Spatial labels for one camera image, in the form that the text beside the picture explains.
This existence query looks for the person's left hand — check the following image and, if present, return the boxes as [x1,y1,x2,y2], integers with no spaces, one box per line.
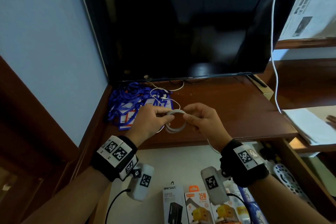
[125,104,175,148]

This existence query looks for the person's right hand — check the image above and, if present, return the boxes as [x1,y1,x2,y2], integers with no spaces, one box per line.
[183,103,233,152]

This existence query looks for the tangle of white cables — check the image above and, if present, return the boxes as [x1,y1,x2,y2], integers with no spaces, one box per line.
[149,87,182,111]

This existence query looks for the pile of blue ID lanyards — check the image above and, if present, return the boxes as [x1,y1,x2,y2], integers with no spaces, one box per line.
[107,82,175,130]

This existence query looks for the wooden drawer with white bottom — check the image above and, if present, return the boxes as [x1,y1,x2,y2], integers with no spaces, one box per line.
[89,138,336,224]

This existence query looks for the black plug adapter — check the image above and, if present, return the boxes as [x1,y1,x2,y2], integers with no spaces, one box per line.
[262,147,276,160]

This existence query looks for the white charger box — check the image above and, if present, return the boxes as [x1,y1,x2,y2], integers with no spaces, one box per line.
[162,182,189,224]

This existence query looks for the orange charger box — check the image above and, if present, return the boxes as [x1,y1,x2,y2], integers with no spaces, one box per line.
[184,185,213,224]
[210,200,242,224]

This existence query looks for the blue soap packet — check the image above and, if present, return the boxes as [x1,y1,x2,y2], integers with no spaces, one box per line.
[239,187,268,224]

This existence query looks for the large white remote control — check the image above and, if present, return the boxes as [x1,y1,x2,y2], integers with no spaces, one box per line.
[273,163,315,209]

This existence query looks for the person's right forearm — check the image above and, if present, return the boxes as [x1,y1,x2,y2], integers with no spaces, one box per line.
[248,175,331,224]

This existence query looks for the person's left forearm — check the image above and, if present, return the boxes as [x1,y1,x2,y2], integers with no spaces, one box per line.
[22,166,111,224]

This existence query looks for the black left wristband with markers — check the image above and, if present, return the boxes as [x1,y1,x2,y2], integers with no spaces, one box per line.
[90,135,138,182]

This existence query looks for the black wristband with markers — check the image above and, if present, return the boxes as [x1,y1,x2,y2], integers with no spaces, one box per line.
[90,135,138,182]
[220,139,270,188]

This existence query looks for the black right wristband with markers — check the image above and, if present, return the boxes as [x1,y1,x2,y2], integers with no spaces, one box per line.
[220,139,270,188]

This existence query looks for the black television stand leg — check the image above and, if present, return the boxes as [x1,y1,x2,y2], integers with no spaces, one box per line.
[248,74,268,88]

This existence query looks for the white fabric sheet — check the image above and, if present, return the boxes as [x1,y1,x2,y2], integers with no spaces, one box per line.
[282,105,336,146]

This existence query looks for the black television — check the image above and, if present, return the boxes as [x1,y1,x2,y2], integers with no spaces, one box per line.
[75,0,310,83]

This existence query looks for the brown wooden side cabinet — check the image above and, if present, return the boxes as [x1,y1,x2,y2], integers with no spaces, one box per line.
[258,58,336,110]

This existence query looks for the printed newspaper sheet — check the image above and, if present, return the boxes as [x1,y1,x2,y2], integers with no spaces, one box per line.
[279,0,336,41]

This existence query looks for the thin beige cable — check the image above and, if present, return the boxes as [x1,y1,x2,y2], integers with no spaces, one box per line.
[151,79,185,92]

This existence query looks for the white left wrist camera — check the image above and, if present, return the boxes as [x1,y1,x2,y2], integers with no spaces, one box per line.
[127,163,155,202]

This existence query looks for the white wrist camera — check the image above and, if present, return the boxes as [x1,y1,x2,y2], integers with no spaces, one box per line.
[201,166,231,206]
[127,163,155,202]

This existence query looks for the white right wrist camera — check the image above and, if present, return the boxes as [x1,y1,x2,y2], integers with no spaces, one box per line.
[201,166,231,206]

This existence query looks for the black right camera cable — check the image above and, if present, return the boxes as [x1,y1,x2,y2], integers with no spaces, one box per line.
[227,192,252,224]

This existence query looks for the black camera cable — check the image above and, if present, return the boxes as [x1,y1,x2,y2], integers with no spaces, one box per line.
[105,189,131,224]
[227,192,252,224]

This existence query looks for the black left camera cable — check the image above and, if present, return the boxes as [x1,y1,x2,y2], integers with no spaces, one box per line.
[105,189,131,224]

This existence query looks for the thick white power cable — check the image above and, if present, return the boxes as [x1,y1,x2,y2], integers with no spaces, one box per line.
[270,0,281,113]

